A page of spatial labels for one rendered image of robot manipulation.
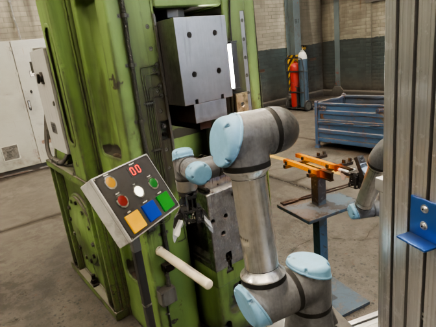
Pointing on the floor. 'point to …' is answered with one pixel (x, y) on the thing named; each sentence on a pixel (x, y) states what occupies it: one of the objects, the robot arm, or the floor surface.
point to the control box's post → (143, 281)
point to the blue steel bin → (350, 120)
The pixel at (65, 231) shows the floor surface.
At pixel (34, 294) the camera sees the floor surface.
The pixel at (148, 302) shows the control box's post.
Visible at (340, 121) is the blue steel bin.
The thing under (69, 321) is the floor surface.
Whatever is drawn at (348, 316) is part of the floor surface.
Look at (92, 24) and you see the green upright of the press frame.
